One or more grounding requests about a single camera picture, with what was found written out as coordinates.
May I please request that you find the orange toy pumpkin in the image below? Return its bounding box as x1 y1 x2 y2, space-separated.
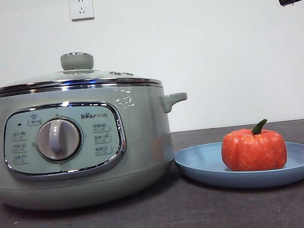
218 117 289 175

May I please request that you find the glass lid with green knob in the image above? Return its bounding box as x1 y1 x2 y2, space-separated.
0 43 163 103

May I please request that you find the blue round plate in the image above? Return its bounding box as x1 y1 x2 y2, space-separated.
173 133 304 197

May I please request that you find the pale green electric steamer pot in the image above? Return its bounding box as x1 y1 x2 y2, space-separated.
0 75 199 217

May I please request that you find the white wall socket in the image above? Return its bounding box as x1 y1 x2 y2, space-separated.
69 0 96 22

